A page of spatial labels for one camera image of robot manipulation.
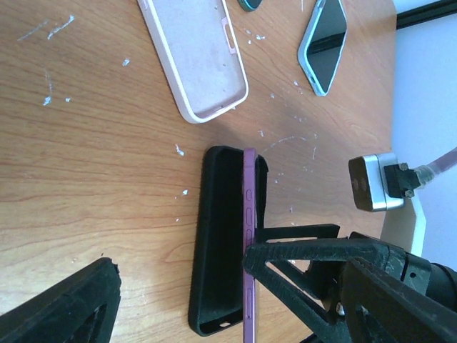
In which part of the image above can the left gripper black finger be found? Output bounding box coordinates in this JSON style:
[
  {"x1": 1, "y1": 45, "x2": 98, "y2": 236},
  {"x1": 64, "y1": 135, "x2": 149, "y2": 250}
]
[{"x1": 1, "y1": 257, "x2": 121, "y2": 342}]

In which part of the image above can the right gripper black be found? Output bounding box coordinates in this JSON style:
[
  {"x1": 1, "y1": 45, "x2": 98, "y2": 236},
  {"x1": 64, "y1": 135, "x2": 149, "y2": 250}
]
[{"x1": 243, "y1": 224, "x2": 456, "y2": 342}]

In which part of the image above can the black phone case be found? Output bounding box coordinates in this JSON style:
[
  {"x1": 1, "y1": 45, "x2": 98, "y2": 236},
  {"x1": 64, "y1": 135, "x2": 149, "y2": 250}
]
[{"x1": 188, "y1": 146, "x2": 268, "y2": 342}]

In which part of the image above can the light blue phone case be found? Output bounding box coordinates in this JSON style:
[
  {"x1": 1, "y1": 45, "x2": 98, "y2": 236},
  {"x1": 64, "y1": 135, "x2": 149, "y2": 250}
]
[{"x1": 297, "y1": 0, "x2": 347, "y2": 96}]

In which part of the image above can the pink phone case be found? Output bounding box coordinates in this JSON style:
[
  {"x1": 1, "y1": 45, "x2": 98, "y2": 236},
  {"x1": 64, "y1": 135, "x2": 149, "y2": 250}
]
[{"x1": 139, "y1": 1, "x2": 248, "y2": 124}]

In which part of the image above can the black phone green edge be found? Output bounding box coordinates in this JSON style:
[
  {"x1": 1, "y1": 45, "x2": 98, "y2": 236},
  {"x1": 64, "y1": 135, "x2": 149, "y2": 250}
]
[{"x1": 238, "y1": 0, "x2": 262, "y2": 12}]

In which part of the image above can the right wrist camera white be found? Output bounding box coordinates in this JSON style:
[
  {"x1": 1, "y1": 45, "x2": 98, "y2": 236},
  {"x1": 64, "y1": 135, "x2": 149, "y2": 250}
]
[{"x1": 348, "y1": 152, "x2": 426, "y2": 257}]

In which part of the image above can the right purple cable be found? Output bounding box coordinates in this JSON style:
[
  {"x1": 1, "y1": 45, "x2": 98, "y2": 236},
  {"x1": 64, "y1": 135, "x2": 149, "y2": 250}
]
[{"x1": 416, "y1": 146, "x2": 457, "y2": 185}]

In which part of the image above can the black aluminium frame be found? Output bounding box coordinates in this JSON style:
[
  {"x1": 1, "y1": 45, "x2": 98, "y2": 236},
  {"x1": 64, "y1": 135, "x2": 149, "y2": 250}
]
[{"x1": 396, "y1": 0, "x2": 457, "y2": 30}]

